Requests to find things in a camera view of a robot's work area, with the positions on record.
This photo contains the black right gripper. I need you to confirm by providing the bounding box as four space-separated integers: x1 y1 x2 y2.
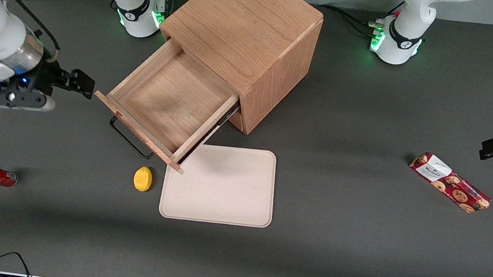
19 57 97 102

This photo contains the oak wooden drawer cabinet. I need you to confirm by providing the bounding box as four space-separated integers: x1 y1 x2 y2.
148 0 327 143

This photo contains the red cookie package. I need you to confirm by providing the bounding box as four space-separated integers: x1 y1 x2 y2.
404 150 493 216

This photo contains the yellow lemon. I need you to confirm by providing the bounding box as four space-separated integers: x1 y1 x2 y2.
132 165 154 193

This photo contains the dark grey table mat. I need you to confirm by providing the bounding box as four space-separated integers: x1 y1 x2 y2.
0 0 493 277

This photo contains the beige rectangular tray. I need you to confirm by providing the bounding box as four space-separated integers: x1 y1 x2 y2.
158 137 281 232

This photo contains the black left base cable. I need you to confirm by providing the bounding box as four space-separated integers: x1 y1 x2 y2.
340 13 380 39
315 3 381 28

